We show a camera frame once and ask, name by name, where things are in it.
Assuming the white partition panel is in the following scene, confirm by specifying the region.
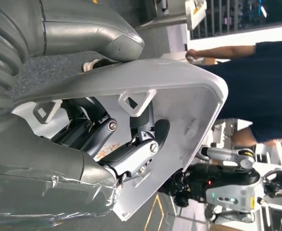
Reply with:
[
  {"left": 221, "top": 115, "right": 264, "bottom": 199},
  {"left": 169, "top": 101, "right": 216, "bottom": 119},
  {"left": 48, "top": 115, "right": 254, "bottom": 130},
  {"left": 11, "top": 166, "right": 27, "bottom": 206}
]
[{"left": 187, "top": 21, "right": 282, "bottom": 51}]

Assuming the person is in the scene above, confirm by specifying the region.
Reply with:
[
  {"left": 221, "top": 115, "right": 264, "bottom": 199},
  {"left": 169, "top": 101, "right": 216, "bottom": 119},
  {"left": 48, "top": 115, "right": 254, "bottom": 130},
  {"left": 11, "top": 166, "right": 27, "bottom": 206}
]
[{"left": 82, "top": 39, "right": 282, "bottom": 147}]

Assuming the black white humanoid robot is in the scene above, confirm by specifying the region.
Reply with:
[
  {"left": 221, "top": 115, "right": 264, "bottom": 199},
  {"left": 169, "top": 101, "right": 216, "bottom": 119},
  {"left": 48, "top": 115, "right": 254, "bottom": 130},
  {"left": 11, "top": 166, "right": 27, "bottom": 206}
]
[{"left": 159, "top": 145, "right": 282, "bottom": 224}]

